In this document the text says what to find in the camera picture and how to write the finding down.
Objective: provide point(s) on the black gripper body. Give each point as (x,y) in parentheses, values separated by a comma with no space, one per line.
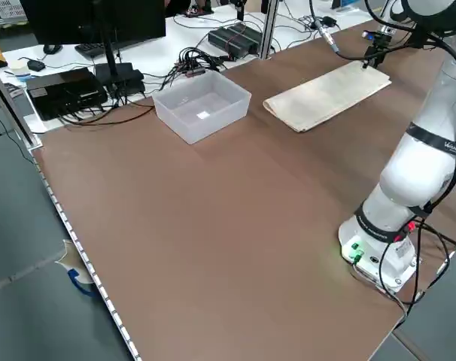
(380,42)

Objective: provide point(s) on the cream-colored tablecloth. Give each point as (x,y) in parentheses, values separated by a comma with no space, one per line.
(326,94)

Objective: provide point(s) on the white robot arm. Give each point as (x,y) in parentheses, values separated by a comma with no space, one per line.
(412,169)
(391,15)

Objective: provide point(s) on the clear plastic box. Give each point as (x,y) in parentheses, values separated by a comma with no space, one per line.
(198,131)

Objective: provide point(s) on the black box device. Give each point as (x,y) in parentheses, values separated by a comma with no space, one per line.
(62,90)

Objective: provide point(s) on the black power adapter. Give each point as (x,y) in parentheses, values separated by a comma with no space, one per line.
(329,20)

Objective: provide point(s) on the black finned device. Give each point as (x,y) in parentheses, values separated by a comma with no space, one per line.
(231,37)

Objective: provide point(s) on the white square sticker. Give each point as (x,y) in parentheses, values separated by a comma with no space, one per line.
(202,114)

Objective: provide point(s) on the black monitor stand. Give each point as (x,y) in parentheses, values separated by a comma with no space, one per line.
(119,75)

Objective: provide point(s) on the black keyboard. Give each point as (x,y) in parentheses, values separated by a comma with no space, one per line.
(90,49)

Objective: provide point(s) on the black computer monitor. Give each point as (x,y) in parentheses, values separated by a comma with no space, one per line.
(81,19)

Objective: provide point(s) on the black computer mouse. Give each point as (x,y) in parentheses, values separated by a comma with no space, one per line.
(37,65)

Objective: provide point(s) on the white plastic basket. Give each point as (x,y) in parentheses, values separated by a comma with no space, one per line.
(6,6)

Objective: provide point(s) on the aluminium camera post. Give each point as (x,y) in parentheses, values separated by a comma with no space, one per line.
(268,34)

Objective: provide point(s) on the black stand post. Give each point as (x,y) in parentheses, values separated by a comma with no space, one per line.
(241,11)

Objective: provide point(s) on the aluminium frame strut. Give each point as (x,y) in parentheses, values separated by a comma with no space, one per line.
(28,137)

